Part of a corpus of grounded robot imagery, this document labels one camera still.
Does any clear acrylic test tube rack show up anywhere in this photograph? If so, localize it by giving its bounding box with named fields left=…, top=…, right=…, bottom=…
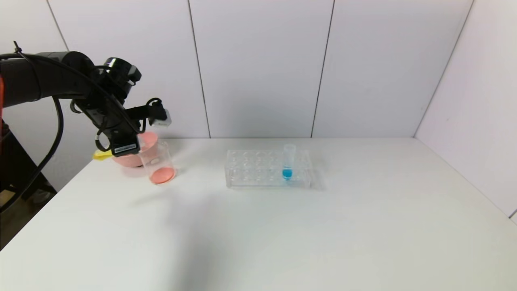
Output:
left=225, top=148, right=314, bottom=190

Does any test tube with blue pigment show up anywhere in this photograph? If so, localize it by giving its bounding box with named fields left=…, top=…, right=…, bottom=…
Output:
left=282, top=144, right=296, bottom=181

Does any clear glass beaker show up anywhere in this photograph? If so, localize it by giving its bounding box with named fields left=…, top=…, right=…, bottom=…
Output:
left=139, top=140, right=179, bottom=186

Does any pink plastic bowl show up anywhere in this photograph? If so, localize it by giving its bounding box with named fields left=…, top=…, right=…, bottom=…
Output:
left=110, top=131, right=159, bottom=168

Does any dark furniture piece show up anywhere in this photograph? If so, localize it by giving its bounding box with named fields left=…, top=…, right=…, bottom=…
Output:
left=0, top=119, right=57, bottom=201

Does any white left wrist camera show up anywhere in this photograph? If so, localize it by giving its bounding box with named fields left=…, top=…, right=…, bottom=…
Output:
left=150, top=106, right=173, bottom=128

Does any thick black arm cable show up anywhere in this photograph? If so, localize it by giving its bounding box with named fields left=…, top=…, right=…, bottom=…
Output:
left=0, top=96, right=65, bottom=213

